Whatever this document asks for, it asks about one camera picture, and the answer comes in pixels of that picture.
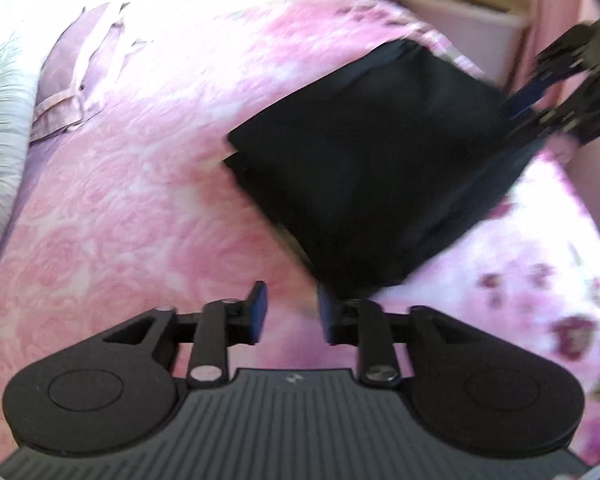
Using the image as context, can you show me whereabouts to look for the black trousers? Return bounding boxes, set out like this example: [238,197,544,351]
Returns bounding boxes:
[226,39,541,299]

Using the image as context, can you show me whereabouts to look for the pink curtain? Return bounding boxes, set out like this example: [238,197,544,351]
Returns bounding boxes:
[519,0,600,111]

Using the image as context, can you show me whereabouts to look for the pink floral bedspread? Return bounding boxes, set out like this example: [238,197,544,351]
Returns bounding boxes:
[0,0,600,465]

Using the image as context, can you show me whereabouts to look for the purple pillow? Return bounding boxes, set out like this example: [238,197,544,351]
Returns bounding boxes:
[30,2,136,143]

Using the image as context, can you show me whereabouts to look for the white striped duvet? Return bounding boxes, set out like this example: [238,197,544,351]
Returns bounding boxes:
[0,38,40,248]

